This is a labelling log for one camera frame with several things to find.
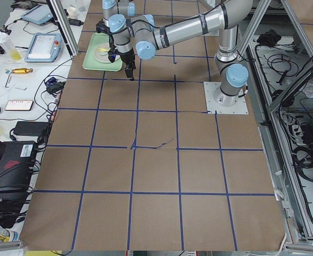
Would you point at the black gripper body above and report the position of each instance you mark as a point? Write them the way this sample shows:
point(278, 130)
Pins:
point(127, 57)
point(100, 28)

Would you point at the yellow plastic fork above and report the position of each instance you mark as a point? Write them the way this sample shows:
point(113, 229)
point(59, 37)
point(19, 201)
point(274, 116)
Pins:
point(99, 49)

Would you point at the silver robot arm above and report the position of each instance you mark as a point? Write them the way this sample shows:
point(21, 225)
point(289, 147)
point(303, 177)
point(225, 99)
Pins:
point(131, 35)
point(112, 7)

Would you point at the light green tray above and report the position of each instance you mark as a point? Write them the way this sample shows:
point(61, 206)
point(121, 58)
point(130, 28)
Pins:
point(90, 63)

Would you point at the white cup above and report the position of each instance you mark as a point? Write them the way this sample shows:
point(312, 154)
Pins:
point(72, 12)

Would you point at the blue teach pendant near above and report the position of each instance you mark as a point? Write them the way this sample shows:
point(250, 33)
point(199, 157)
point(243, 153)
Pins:
point(44, 48)

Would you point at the blue teach pendant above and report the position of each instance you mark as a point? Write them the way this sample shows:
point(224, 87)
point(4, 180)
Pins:
point(44, 48)
point(38, 15)

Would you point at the blue teach pendant far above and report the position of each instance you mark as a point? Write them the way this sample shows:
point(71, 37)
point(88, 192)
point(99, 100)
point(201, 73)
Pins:
point(38, 15)

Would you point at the gold metal cylinder tool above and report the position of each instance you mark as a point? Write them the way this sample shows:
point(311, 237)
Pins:
point(22, 71)

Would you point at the clear bottle yellow liquid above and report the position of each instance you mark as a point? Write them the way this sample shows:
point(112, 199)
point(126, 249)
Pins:
point(8, 46)

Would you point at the smartphone with red case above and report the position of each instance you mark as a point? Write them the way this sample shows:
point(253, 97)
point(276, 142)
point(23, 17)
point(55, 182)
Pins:
point(19, 105)

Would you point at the black power adapter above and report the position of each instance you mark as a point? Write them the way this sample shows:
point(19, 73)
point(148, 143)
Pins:
point(26, 128)

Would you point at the black computer box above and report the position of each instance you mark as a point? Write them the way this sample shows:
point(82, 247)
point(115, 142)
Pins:
point(17, 160)

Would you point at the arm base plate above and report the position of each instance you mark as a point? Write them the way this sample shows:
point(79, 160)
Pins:
point(219, 103)

